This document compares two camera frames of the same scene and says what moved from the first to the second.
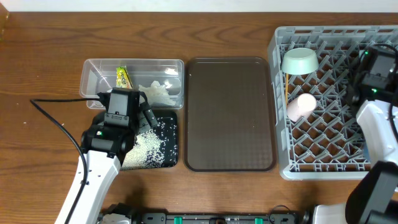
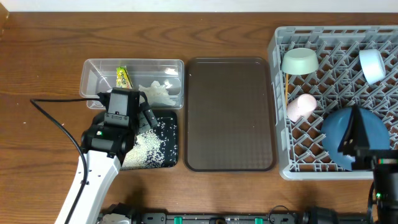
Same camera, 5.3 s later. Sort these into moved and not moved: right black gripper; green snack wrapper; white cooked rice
Moved: right black gripper
Not moved: white cooked rice; green snack wrapper
